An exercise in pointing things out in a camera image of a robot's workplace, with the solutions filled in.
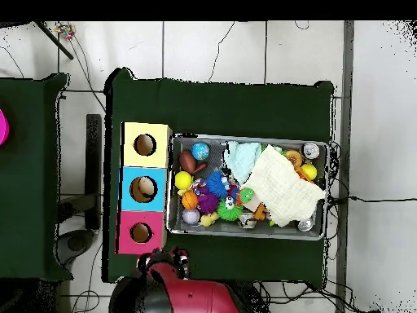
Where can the cream waffle cloth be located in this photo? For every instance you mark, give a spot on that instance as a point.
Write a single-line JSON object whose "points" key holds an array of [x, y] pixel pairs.
{"points": [[283, 189]]}

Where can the silver drink can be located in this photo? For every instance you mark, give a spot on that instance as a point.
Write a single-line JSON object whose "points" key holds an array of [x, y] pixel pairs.
{"points": [[310, 151]]}

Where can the dark green side table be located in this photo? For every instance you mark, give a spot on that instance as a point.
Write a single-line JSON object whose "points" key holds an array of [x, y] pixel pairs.
{"points": [[29, 195]]}

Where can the blue spiky ball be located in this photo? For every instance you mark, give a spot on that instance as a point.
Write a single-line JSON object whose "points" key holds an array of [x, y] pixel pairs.
{"points": [[216, 184]]}

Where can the green spiky toy with eyes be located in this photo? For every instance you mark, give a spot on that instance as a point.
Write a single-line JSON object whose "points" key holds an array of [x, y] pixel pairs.
{"points": [[229, 212]]}

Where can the black pole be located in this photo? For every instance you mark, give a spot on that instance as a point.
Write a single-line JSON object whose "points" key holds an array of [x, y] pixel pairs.
{"points": [[53, 39]]}

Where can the dark green table cloth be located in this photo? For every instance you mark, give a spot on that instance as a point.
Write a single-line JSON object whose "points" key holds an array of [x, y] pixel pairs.
{"points": [[228, 107]]}

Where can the orange toy basketball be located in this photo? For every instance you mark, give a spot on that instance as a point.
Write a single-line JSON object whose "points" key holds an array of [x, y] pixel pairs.
{"points": [[190, 200]]}

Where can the blue globe ball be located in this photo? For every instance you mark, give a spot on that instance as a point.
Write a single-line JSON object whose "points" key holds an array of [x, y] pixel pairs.
{"points": [[200, 151]]}

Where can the light blue waffle cloth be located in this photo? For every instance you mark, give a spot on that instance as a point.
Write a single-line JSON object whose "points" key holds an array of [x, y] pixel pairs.
{"points": [[242, 159]]}

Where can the toy burger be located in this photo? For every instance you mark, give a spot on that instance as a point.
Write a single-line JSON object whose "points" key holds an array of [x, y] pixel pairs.
{"points": [[294, 158]]}

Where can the pink round object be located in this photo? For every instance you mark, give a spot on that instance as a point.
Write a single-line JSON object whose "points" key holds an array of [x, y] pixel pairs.
{"points": [[3, 128]]}

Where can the wooden box with three holes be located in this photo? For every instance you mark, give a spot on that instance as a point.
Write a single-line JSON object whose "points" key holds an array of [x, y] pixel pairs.
{"points": [[130, 202]]}

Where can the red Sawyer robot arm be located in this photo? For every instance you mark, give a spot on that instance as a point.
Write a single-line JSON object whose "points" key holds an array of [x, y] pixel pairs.
{"points": [[195, 296]]}

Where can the small colourful toy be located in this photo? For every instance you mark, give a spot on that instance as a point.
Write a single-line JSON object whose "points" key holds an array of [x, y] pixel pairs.
{"points": [[65, 31]]}

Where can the brown toy football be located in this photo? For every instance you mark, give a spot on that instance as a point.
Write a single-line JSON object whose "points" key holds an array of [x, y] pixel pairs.
{"points": [[187, 162]]}

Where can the yellow ball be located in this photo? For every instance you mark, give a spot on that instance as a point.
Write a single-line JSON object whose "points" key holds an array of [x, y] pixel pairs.
{"points": [[183, 180]]}

